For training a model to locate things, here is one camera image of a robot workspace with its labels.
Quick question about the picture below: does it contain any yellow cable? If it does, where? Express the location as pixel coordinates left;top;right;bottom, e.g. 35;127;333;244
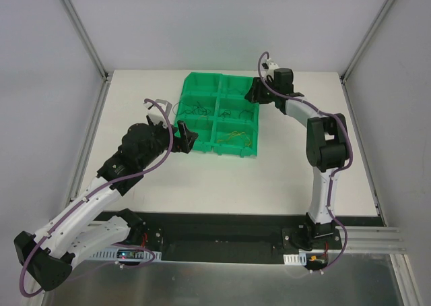
217;130;253;149

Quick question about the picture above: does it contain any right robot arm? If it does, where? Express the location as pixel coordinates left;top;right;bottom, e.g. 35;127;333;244
244;68;352;251

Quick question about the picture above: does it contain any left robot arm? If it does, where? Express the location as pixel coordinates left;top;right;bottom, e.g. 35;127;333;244
13;121;199;298

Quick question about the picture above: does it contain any green six-compartment bin tray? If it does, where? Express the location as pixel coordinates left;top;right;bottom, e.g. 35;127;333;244
173;72;259;158

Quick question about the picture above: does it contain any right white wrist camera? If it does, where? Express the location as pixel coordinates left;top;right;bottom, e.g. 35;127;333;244
261;58;279;82

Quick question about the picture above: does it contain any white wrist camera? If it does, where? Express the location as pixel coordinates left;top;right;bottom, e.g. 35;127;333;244
261;58;279;82
143;98;172;129

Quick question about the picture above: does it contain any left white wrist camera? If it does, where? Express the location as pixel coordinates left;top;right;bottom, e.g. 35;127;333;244
143;98;172;129

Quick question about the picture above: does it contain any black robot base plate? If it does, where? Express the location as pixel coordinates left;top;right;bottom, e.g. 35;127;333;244
114;210;387;263

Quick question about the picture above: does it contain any left white cable duct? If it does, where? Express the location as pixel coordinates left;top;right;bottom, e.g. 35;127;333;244
88;247;162;262

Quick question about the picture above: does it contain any white cable duct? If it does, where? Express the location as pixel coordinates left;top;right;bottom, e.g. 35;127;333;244
283;252;307;266
88;247;162;262

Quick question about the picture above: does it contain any left aluminium frame post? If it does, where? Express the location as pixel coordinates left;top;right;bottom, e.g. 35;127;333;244
59;0;110;80

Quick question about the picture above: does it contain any aluminium frame post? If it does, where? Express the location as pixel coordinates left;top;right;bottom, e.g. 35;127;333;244
340;0;397;84
59;0;110;80

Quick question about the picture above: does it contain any right aluminium frame post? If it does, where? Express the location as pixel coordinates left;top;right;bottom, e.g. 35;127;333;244
340;0;397;84

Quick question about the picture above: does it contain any right white cable duct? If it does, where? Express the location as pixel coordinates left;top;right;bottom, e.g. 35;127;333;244
283;252;307;266

